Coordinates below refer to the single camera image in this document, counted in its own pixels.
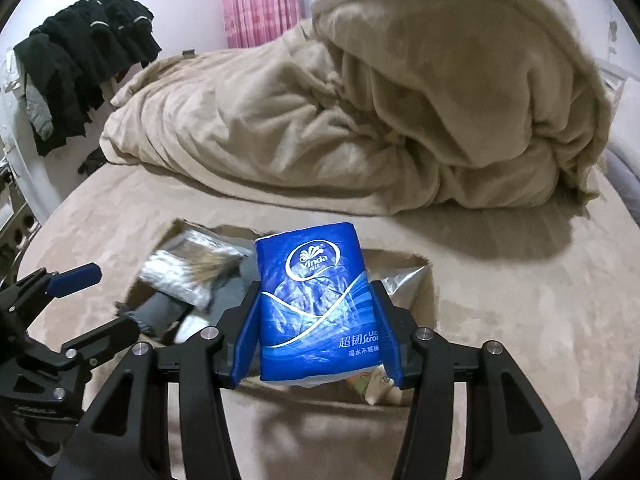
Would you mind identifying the grey knit glove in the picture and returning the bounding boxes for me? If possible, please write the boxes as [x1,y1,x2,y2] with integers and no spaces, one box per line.
[116,292,193,342]

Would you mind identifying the silver clear packet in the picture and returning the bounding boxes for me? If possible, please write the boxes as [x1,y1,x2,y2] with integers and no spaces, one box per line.
[138,222,253,311]

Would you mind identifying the clear plastic snack bag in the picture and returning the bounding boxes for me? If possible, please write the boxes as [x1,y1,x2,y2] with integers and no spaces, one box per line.
[369,266,430,308]

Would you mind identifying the blue Vinda tissue pack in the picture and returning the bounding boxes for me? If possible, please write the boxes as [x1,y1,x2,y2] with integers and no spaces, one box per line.
[255,222,381,386]

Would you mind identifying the brown cardboard box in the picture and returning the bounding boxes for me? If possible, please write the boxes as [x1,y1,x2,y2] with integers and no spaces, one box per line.
[119,218,436,406]

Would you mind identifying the yellow cartoon tissue pack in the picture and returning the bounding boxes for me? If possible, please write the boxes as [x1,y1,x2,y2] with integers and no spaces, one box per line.
[346,365,404,406]

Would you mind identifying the black clothes on rack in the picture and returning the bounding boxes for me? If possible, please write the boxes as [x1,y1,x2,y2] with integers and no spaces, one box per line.
[13,0,160,157]

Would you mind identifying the purple grey bolster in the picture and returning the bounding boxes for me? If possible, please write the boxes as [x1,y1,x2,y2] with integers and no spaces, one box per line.
[604,150,640,224]

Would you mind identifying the grey patterned pillow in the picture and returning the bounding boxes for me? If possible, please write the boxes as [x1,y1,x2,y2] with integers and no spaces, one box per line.
[605,77,640,177]

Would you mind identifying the beige fleece blanket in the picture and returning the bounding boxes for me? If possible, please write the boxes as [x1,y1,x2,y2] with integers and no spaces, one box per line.
[100,0,611,216]

